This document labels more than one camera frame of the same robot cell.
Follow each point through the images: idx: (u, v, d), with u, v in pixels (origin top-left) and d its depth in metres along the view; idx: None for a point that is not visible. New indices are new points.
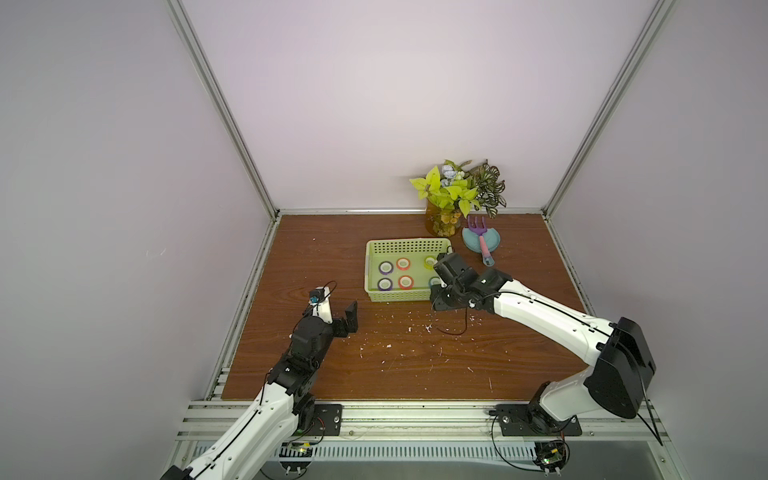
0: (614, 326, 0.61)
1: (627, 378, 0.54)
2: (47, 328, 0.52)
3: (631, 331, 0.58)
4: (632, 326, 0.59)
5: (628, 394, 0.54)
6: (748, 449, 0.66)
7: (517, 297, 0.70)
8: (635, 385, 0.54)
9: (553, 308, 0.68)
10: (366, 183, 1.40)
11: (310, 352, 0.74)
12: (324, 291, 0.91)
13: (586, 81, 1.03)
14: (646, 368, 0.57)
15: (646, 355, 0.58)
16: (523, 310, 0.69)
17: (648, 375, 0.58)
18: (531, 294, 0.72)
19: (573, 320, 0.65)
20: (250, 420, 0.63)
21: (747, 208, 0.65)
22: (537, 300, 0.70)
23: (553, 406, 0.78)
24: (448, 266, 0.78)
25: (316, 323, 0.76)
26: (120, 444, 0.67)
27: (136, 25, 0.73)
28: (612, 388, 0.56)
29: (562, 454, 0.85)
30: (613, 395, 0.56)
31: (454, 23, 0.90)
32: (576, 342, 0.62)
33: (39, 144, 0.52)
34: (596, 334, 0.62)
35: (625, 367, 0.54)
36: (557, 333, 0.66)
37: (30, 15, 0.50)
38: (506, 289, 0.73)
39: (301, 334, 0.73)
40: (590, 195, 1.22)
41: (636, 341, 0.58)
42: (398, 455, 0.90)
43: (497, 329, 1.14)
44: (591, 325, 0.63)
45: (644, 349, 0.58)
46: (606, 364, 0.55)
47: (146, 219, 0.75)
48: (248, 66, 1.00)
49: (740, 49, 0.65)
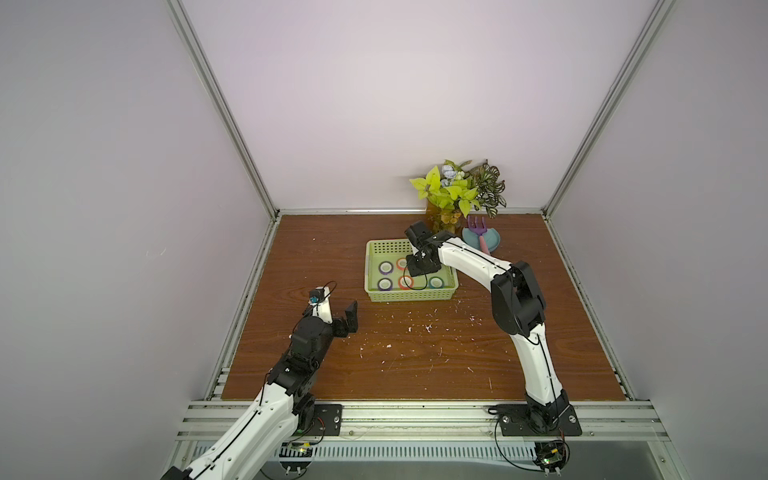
0: (511, 265, 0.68)
1: (509, 297, 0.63)
2: (45, 329, 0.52)
3: (521, 267, 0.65)
4: (525, 265, 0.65)
5: (509, 310, 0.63)
6: (748, 449, 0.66)
7: (450, 245, 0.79)
8: (517, 305, 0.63)
9: (474, 252, 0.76)
10: (367, 183, 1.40)
11: (309, 352, 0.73)
12: (324, 291, 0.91)
13: (586, 81, 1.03)
14: (534, 300, 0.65)
15: (536, 289, 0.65)
16: (453, 255, 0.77)
17: (537, 307, 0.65)
18: (464, 245, 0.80)
19: (484, 260, 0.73)
20: (250, 420, 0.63)
21: (749, 208, 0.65)
22: (466, 248, 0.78)
23: (529, 384, 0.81)
24: (410, 228, 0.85)
25: (316, 322, 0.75)
26: (120, 445, 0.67)
27: (136, 25, 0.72)
28: (500, 305, 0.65)
29: (563, 454, 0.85)
30: (502, 314, 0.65)
31: (455, 23, 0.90)
32: (484, 277, 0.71)
33: (40, 144, 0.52)
34: (497, 268, 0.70)
35: (510, 291, 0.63)
36: (474, 273, 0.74)
37: (30, 15, 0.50)
38: (449, 240, 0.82)
39: (301, 333, 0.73)
40: (590, 195, 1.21)
41: (527, 277, 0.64)
42: (398, 455, 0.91)
43: (498, 329, 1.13)
44: (496, 262, 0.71)
45: (533, 283, 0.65)
46: (492, 286, 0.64)
47: (145, 219, 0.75)
48: (248, 65, 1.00)
49: (740, 48, 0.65)
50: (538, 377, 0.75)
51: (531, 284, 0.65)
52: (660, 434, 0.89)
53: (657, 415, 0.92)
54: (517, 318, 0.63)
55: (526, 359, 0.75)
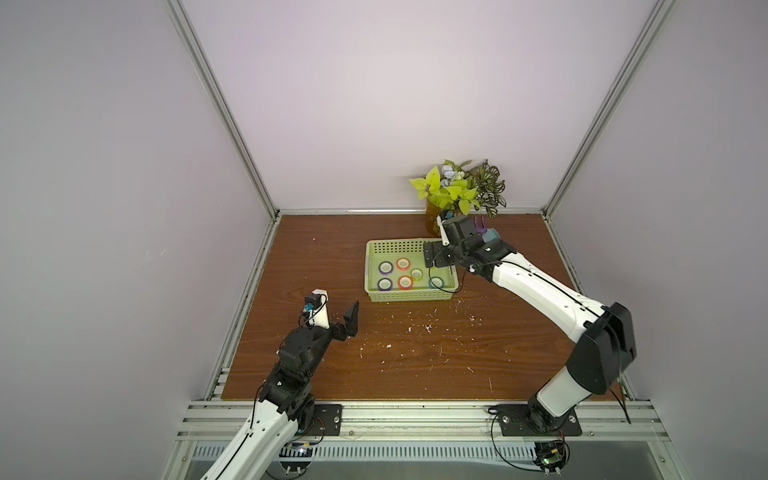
0: (605, 308, 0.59)
1: (605, 352, 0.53)
2: (46, 328, 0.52)
3: (620, 315, 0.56)
4: (622, 311, 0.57)
5: (602, 367, 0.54)
6: (748, 449, 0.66)
7: (515, 268, 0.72)
8: (612, 363, 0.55)
9: (550, 284, 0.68)
10: (367, 183, 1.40)
11: (300, 366, 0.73)
12: (319, 297, 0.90)
13: (586, 81, 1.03)
14: (628, 356, 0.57)
15: (630, 342, 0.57)
16: (521, 282, 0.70)
17: (628, 361, 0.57)
18: (532, 269, 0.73)
19: (566, 297, 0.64)
20: (242, 443, 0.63)
21: (750, 207, 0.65)
22: (535, 273, 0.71)
23: (544, 395, 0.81)
24: (456, 225, 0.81)
25: (304, 337, 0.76)
26: (121, 445, 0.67)
27: (136, 25, 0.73)
28: (588, 359, 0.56)
29: (562, 454, 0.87)
30: (588, 367, 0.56)
31: (454, 23, 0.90)
32: (564, 316, 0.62)
33: (43, 145, 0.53)
34: (586, 312, 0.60)
35: (607, 342, 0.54)
36: (549, 309, 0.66)
37: (30, 16, 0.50)
38: (508, 261, 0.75)
39: (289, 348, 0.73)
40: (590, 195, 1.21)
41: (623, 324, 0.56)
42: (398, 455, 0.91)
43: (498, 329, 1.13)
44: (582, 303, 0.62)
45: (629, 336, 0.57)
46: (584, 339, 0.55)
47: (145, 219, 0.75)
48: (248, 66, 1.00)
49: (739, 48, 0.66)
50: (569, 401, 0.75)
51: (627, 336, 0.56)
52: (660, 434, 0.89)
53: (657, 414, 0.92)
54: (608, 374, 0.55)
55: (565, 388, 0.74)
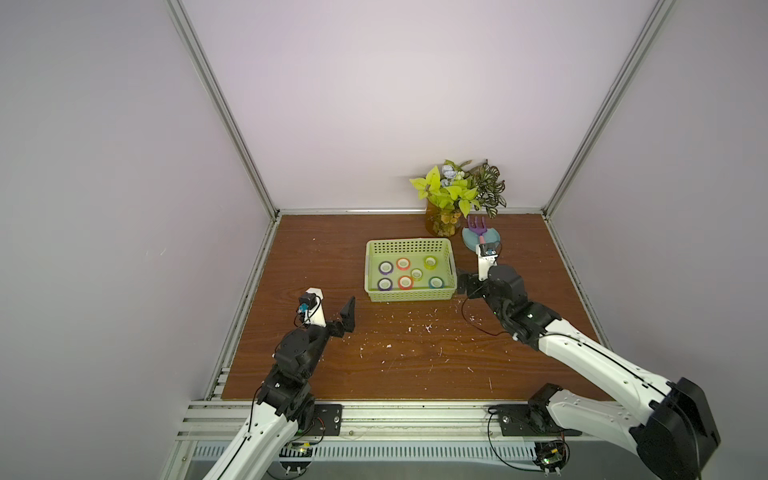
0: (672, 385, 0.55)
1: (681, 439, 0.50)
2: (45, 327, 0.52)
3: (691, 395, 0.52)
4: (694, 390, 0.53)
5: (681, 455, 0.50)
6: (748, 449, 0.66)
7: (563, 338, 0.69)
8: (691, 449, 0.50)
9: (603, 355, 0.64)
10: (367, 183, 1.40)
11: (298, 368, 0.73)
12: (313, 297, 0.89)
13: (586, 81, 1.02)
14: (711, 439, 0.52)
15: (709, 423, 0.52)
16: (571, 353, 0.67)
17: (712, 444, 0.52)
18: (581, 338, 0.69)
19: (624, 371, 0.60)
20: (240, 446, 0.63)
21: (750, 207, 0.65)
22: (585, 344, 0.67)
23: (558, 408, 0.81)
24: (507, 285, 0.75)
25: (300, 341, 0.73)
26: (121, 445, 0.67)
27: (135, 24, 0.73)
28: (662, 444, 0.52)
29: (562, 454, 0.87)
30: (665, 453, 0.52)
31: (455, 23, 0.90)
32: (626, 395, 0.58)
33: (42, 144, 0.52)
34: (650, 389, 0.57)
35: (680, 427, 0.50)
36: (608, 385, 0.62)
37: (30, 15, 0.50)
38: (553, 329, 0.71)
39: (285, 352, 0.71)
40: (590, 195, 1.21)
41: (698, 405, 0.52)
42: (398, 455, 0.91)
43: (498, 328, 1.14)
44: (644, 379, 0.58)
45: (706, 416, 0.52)
46: (652, 421, 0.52)
47: (145, 219, 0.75)
48: (248, 65, 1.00)
49: (740, 48, 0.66)
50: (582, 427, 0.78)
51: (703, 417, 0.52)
52: None
53: None
54: (689, 462, 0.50)
55: (593, 422, 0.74)
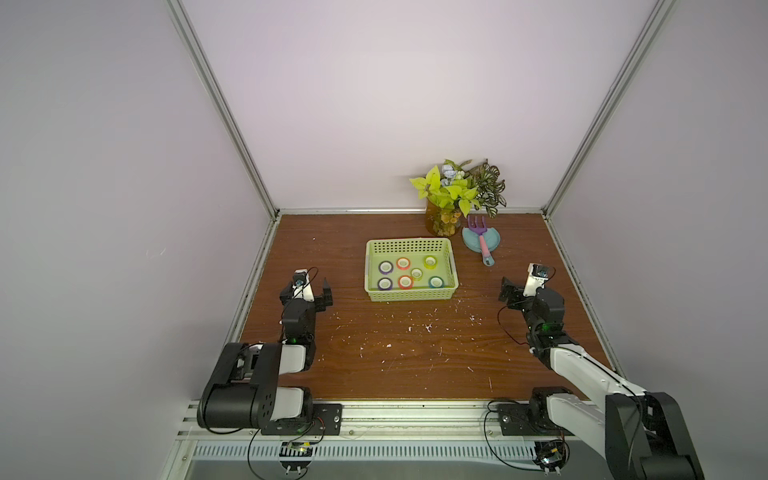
0: (648, 395, 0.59)
1: (630, 421, 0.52)
2: (43, 327, 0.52)
3: (663, 404, 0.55)
4: (669, 402, 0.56)
5: (626, 442, 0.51)
6: (749, 450, 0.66)
7: (567, 351, 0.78)
8: (639, 439, 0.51)
9: (595, 364, 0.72)
10: (367, 183, 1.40)
11: (302, 328, 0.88)
12: (305, 274, 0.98)
13: (586, 79, 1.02)
14: (681, 461, 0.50)
15: (682, 445, 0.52)
16: (569, 360, 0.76)
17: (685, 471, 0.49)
18: (583, 353, 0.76)
19: (606, 374, 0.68)
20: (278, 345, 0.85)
21: (752, 206, 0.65)
22: (586, 358, 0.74)
23: (556, 408, 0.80)
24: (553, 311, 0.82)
25: (300, 303, 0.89)
26: (120, 445, 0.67)
27: (136, 25, 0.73)
28: (614, 431, 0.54)
29: (562, 453, 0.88)
30: (617, 445, 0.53)
31: (454, 23, 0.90)
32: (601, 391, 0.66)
33: (44, 145, 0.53)
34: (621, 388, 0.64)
35: (635, 416, 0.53)
36: (589, 387, 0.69)
37: (29, 16, 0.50)
38: (564, 345, 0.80)
39: (289, 314, 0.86)
40: (590, 195, 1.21)
41: (668, 414, 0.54)
42: (398, 454, 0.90)
43: (510, 328, 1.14)
44: (621, 381, 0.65)
45: (680, 435, 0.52)
46: (608, 404, 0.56)
47: (145, 218, 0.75)
48: (249, 66, 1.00)
49: (740, 49, 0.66)
50: (574, 429, 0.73)
51: (672, 428, 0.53)
52: None
53: None
54: (633, 450, 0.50)
55: (581, 423, 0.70)
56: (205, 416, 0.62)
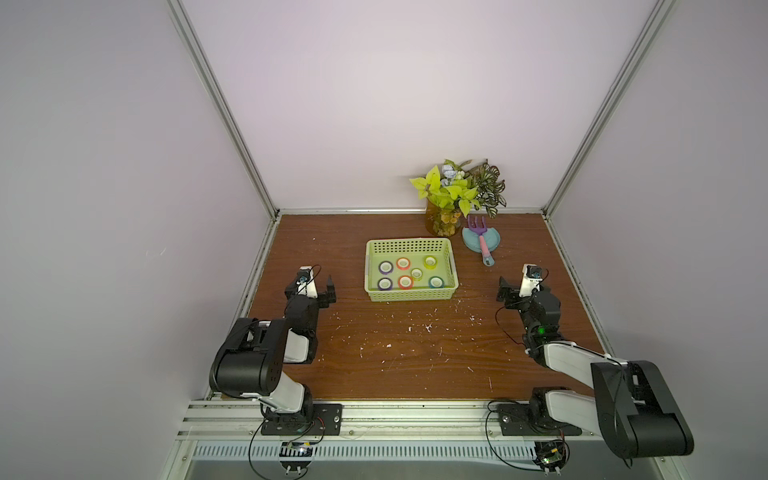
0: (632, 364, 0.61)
1: (615, 385, 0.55)
2: (42, 328, 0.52)
3: (646, 369, 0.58)
4: (650, 367, 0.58)
5: (613, 405, 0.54)
6: (749, 450, 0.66)
7: (558, 343, 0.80)
8: (625, 400, 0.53)
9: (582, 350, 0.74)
10: (367, 183, 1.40)
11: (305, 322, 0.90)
12: (308, 271, 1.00)
13: (586, 79, 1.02)
14: (666, 420, 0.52)
15: (667, 406, 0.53)
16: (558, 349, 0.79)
17: (673, 432, 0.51)
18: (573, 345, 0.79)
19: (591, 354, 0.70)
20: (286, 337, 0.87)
21: (752, 206, 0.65)
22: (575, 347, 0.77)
23: (555, 404, 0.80)
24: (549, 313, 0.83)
25: (302, 299, 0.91)
26: (120, 444, 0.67)
27: (136, 26, 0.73)
28: (602, 398, 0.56)
29: (562, 453, 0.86)
30: (606, 411, 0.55)
31: (454, 24, 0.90)
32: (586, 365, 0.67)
33: (43, 146, 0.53)
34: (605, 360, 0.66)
35: (620, 380, 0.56)
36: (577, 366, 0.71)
37: (28, 17, 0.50)
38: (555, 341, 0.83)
39: (292, 309, 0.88)
40: (590, 195, 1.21)
41: (651, 378, 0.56)
42: (398, 455, 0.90)
43: (510, 328, 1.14)
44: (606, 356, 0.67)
45: (664, 396, 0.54)
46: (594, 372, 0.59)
47: (145, 218, 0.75)
48: (249, 66, 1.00)
49: (740, 49, 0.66)
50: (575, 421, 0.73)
51: (655, 391, 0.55)
52: None
53: None
54: (620, 412, 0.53)
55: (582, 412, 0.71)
56: (217, 378, 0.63)
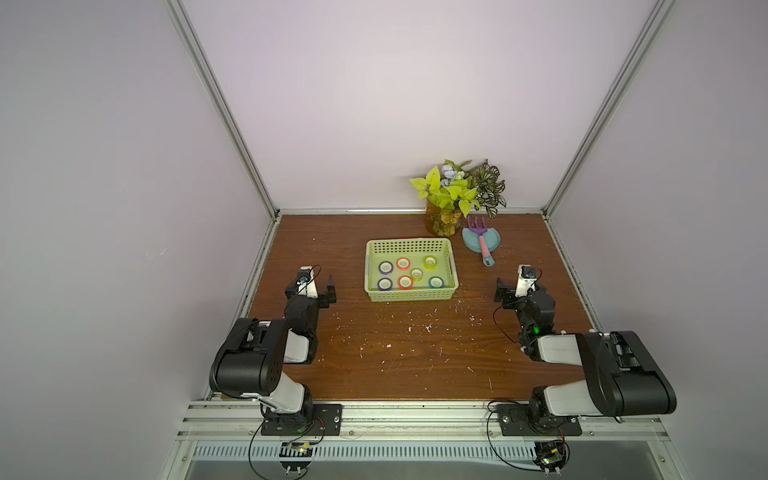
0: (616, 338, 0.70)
1: (599, 348, 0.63)
2: (42, 328, 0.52)
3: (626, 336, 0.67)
4: (630, 335, 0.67)
5: (597, 364, 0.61)
6: (749, 450, 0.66)
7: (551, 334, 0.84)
8: (608, 360, 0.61)
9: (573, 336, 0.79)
10: (367, 183, 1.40)
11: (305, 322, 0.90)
12: (308, 270, 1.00)
13: (586, 80, 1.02)
14: (647, 376, 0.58)
15: (648, 366, 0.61)
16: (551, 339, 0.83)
17: (656, 388, 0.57)
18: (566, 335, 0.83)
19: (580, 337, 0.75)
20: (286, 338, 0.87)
21: (751, 207, 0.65)
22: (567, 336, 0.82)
23: (555, 398, 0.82)
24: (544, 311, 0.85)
25: (302, 300, 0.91)
26: (120, 444, 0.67)
27: (136, 26, 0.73)
28: (589, 364, 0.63)
29: (562, 454, 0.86)
30: (592, 374, 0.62)
31: (454, 24, 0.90)
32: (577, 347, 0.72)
33: (43, 146, 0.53)
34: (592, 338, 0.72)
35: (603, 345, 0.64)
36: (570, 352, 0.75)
37: (29, 17, 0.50)
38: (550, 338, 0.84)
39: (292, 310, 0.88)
40: (590, 195, 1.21)
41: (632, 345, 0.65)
42: (398, 455, 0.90)
43: (509, 328, 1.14)
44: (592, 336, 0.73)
45: (644, 358, 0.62)
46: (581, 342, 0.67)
47: (145, 218, 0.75)
48: (248, 66, 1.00)
49: (740, 49, 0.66)
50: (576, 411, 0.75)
51: (638, 355, 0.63)
52: (660, 434, 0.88)
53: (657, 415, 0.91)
54: (604, 369, 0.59)
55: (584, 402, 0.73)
56: (217, 375, 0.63)
